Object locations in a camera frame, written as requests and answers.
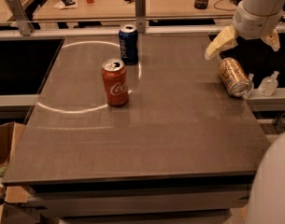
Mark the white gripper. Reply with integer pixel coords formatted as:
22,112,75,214
205,1,282,60

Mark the orange gold soda can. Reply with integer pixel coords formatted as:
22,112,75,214
218,58,249,97

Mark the blue Pepsi can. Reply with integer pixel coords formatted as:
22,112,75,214
119,24,138,64

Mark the red Coca-Cola can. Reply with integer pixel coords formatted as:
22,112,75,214
102,58,129,106

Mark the clear sanitizer bottle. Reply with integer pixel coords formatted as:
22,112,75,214
258,71,279,96

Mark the black mesh pen cup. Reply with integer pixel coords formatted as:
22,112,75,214
194,0,209,9

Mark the cardboard box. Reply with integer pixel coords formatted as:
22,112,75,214
0,122,39,224

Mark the black cable on desk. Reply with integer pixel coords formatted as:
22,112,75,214
213,0,243,12

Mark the middle metal bracket post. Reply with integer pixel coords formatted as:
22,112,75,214
135,0,146,33

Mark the metal bracket post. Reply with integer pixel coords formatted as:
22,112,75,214
135,0,146,33
6,0,34,36

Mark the left metal bracket post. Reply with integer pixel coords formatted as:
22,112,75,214
6,0,34,36

